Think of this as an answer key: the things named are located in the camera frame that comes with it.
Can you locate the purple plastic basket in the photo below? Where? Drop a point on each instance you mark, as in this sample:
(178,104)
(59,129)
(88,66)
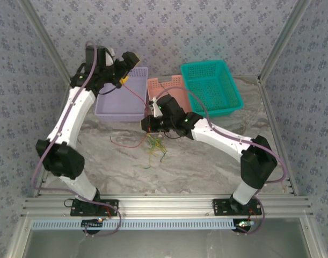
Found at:
(118,107)

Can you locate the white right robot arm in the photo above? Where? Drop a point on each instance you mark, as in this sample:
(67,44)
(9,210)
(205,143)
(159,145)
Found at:
(220,137)

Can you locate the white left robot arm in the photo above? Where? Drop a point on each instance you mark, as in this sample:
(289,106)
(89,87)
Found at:
(69,115)

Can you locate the pink plastic basket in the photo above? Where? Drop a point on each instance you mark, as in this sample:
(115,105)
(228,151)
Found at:
(177,88)

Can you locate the teal plastic basket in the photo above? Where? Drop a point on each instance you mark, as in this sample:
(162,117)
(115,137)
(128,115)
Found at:
(214,91)

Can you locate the grey metal panel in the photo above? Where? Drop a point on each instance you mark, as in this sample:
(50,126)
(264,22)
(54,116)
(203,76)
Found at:
(163,244)

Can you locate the small circuit board with LED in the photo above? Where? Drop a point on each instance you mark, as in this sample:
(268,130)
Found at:
(244,225)
(92,223)

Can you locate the aluminium corner post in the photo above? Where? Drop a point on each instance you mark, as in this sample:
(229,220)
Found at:
(48,40)
(282,40)

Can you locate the aluminium mounting rail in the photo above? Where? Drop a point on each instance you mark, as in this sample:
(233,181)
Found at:
(163,205)

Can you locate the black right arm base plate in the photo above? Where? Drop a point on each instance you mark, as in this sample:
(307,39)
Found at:
(220,208)

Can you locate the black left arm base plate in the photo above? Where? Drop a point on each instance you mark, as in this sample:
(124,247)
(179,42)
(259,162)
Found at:
(110,207)

